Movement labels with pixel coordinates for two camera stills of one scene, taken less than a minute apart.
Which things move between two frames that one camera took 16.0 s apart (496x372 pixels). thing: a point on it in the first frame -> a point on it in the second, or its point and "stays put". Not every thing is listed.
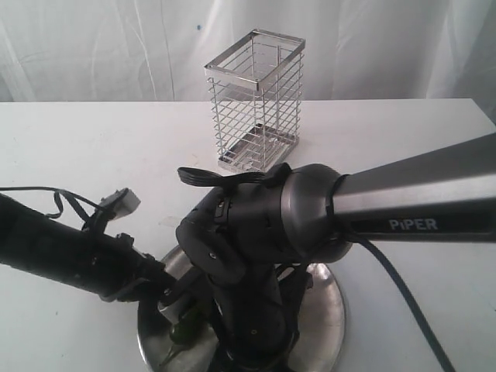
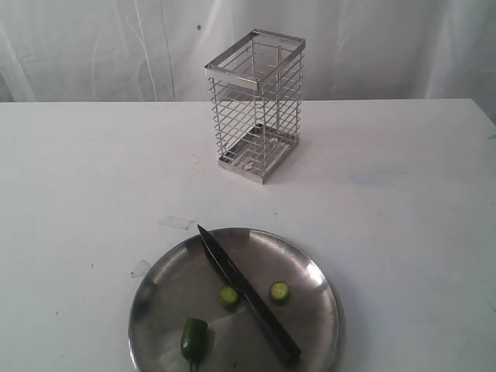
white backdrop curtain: x=100 y=51 stays put
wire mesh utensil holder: x=256 y=91 stays put
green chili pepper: x=188 y=329 -> x=194 y=342
